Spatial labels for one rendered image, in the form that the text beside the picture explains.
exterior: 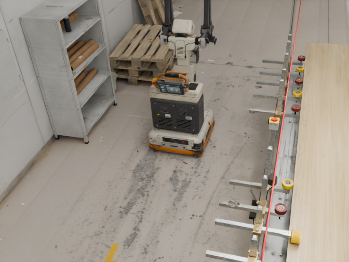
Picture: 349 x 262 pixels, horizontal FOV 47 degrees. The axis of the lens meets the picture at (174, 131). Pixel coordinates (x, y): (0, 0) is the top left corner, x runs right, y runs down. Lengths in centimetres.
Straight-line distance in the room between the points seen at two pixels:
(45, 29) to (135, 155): 166
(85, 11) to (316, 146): 314
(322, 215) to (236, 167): 179
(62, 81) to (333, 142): 283
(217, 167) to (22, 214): 206
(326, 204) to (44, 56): 313
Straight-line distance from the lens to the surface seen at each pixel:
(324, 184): 303
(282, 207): 281
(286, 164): 357
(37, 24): 439
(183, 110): 426
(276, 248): 295
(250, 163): 448
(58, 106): 483
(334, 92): 408
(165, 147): 453
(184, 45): 428
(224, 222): 261
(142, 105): 551
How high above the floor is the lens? 294
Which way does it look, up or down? 36 degrees down
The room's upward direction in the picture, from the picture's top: 4 degrees counter-clockwise
